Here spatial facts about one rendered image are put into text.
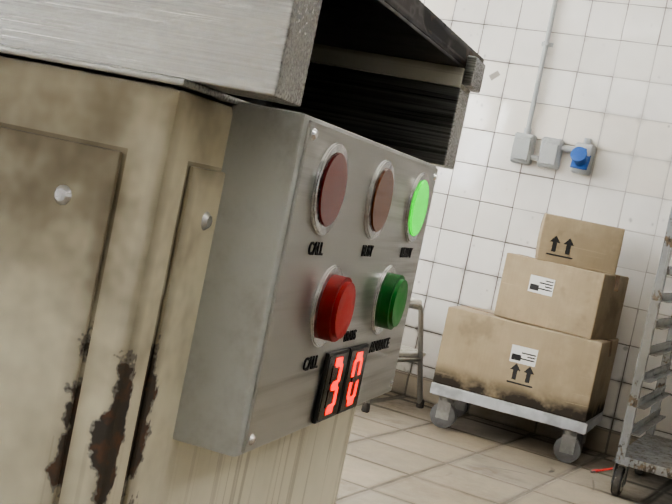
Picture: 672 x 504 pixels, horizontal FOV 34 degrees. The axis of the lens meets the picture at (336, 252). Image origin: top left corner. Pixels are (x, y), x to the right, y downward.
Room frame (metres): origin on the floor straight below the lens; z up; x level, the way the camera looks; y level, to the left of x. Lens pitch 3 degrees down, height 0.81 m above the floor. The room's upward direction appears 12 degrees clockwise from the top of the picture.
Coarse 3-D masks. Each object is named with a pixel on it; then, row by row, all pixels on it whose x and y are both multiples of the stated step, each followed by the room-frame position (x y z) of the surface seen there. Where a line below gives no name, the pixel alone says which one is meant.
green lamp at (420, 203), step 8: (424, 184) 0.62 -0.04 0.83; (416, 192) 0.61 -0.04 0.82; (424, 192) 0.63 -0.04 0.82; (416, 200) 0.61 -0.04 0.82; (424, 200) 0.63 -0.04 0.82; (416, 208) 0.62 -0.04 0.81; (424, 208) 0.63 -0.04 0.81; (416, 216) 0.62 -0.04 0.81; (424, 216) 0.64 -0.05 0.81; (416, 224) 0.62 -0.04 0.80; (416, 232) 0.63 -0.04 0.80
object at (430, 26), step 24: (336, 0) 0.53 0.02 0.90; (360, 0) 0.52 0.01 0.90; (384, 0) 0.52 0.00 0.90; (408, 0) 0.55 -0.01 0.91; (336, 24) 0.61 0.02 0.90; (360, 24) 0.59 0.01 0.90; (384, 24) 0.57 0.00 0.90; (408, 24) 0.56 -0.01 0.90; (432, 24) 0.60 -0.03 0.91; (360, 48) 0.68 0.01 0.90; (384, 48) 0.66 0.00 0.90; (408, 48) 0.64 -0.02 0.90; (432, 48) 0.62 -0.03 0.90; (456, 48) 0.65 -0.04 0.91
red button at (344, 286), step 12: (336, 276) 0.50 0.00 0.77; (336, 288) 0.49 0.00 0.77; (348, 288) 0.50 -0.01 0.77; (324, 300) 0.49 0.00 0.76; (336, 300) 0.49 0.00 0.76; (348, 300) 0.50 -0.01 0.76; (324, 312) 0.49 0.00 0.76; (336, 312) 0.49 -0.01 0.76; (348, 312) 0.50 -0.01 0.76; (324, 324) 0.49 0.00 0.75; (336, 324) 0.49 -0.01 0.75; (348, 324) 0.51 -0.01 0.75; (324, 336) 0.49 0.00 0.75; (336, 336) 0.49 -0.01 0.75
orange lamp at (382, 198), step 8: (384, 176) 0.54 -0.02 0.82; (392, 176) 0.55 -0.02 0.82; (384, 184) 0.54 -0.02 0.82; (392, 184) 0.56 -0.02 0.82; (376, 192) 0.53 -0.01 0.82; (384, 192) 0.55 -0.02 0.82; (392, 192) 0.56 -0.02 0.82; (376, 200) 0.54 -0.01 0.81; (384, 200) 0.55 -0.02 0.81; (376, 208) 0.54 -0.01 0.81; (384, 208) 0.55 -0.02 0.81; (376, 216) 0.54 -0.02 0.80; (384, 216) 0.56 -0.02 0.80; (376, 224) 0.54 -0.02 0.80
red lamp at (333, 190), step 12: (336, 156) 0.47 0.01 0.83; (336, 168) 0.47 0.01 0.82; (324, 180) 0.46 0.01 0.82; (336, 180) 0.47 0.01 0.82; (324, 192) 0.46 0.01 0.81; (336, 192) 0.47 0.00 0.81; (324, 204) 0.46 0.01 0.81; (336, 204) 0.48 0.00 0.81; (324, 216) 0.47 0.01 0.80; (336, 216) 0.48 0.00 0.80
